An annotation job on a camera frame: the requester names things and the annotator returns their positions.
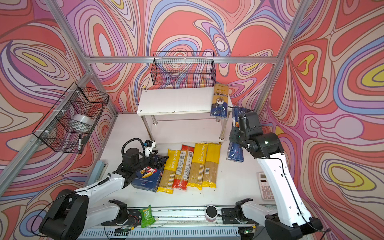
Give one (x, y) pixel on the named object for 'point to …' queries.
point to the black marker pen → (80, 142)
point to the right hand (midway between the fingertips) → (237, 137)
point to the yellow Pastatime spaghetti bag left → (167, 176)
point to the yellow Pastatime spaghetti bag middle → (198, 166)
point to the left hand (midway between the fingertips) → (164, 153)
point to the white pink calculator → (266, 191)
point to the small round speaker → (211, 213)
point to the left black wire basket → (65, 126)
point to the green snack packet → (147, 219)
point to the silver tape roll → (80, 123)
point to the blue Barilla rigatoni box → (148, 178)
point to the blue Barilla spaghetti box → (235, 152)
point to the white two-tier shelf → (185, 115)
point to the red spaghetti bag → (183, 167)
